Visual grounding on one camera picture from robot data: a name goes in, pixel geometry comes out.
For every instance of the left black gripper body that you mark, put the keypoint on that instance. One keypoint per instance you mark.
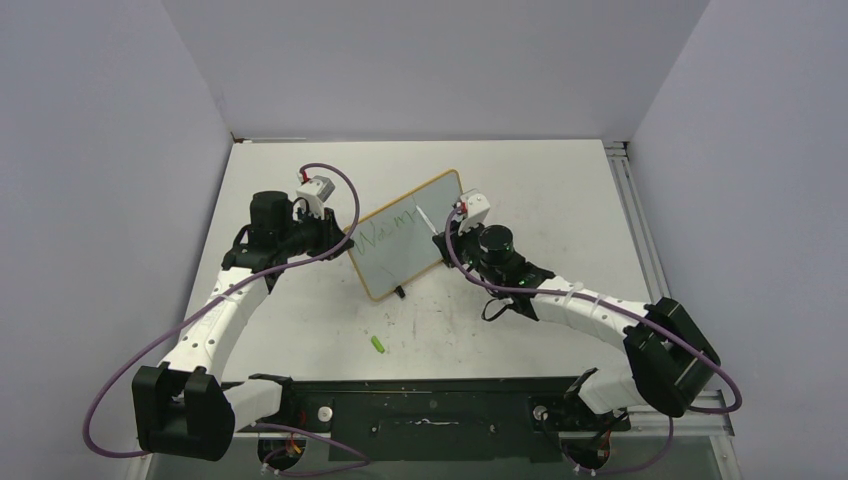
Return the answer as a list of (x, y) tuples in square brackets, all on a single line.
[(313, 233)]

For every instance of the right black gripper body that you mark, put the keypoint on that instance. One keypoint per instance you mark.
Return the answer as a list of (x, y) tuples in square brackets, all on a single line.
[(466, 247)]

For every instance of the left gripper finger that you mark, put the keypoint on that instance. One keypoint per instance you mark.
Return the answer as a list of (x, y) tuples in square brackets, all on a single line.
[(330, 225), (334, 247)]

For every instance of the white green marker pen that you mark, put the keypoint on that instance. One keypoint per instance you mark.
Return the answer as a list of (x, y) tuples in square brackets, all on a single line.
[(425, 218)]

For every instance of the yellow framed whiteboard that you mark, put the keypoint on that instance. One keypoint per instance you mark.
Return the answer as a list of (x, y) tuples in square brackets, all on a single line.
[(393, 246)]

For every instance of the green marker cap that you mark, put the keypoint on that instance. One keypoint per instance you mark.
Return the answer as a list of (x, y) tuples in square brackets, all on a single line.
[(377, 345)]

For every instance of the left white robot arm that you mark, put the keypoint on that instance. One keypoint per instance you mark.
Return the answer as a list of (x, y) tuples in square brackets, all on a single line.
[(181, 407)]

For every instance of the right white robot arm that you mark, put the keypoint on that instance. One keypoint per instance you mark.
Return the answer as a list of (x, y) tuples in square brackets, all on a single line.
[(669, 360)]

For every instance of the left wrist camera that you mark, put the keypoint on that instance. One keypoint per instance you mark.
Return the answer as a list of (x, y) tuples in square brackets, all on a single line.
[(316, 191)]

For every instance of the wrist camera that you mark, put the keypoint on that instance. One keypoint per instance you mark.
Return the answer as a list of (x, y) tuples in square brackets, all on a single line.
[(474, 207), (316, 191)]

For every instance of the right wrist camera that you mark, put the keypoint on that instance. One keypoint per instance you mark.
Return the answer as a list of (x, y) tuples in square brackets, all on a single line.
[(474, 207)]

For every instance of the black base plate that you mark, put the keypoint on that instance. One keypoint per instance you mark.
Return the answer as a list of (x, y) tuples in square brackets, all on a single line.
[(443, 420)]

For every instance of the aluminium rail frame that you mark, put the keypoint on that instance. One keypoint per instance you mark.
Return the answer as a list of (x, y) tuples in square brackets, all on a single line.
[(651, 276)]

